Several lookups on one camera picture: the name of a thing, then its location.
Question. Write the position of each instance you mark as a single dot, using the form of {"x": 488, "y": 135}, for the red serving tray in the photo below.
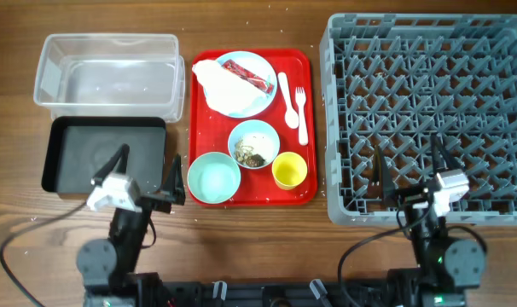
{"x": 209, "y": 132}

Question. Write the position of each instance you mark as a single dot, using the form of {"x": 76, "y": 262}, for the food scraps and rice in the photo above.
{"x": 254, "y": 150}

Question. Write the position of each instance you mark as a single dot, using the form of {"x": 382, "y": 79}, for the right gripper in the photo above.
{"x": 391, "y": 193}

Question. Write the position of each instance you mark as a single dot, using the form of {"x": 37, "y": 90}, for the white plastic spoon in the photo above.
{"x": 291, "y": 117}

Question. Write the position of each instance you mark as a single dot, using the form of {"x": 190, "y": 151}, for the light blue plate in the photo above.
{"x": 260, "y": 68}

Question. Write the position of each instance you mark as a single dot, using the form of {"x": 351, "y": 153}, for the clear plastic bin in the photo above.
{"x": 111, "y": 74}

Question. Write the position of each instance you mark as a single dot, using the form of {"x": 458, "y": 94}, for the white napkin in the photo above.
{"x": 226, "y": 93}

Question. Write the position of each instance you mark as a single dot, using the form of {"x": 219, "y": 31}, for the grey dishwasher rack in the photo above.
{"x": 390, "y": 81}

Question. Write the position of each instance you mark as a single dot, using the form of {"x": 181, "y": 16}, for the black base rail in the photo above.
{"x": 313, "y": 293}

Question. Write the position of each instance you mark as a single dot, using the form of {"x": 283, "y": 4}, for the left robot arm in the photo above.
{"x": 108, "y": 265}

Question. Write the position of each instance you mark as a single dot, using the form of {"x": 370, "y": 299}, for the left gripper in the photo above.
{"x": 172, "y": 190}

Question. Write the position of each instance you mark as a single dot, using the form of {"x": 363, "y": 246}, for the black waste tray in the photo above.
{"x": 80, "y": 146}

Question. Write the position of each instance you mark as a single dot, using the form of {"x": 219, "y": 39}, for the red snack wrapper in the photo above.
{"x": 252, "y": 78}

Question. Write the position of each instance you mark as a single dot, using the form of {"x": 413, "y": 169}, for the blue bowl with food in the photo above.
{"x": 253, "y": 126}

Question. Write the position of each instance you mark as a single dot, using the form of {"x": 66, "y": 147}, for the white plastic fork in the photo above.
{"x": 300, "y": 98}

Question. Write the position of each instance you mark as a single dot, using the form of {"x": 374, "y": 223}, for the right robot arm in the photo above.
{"x": 446, "y": 266}

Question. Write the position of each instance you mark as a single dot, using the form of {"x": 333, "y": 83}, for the yellow plastic cup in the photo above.
{"x": 289, "y": 170}

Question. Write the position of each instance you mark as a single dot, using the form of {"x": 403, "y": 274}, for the empty mint green bowl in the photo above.
{"x": 213, "y": 178}

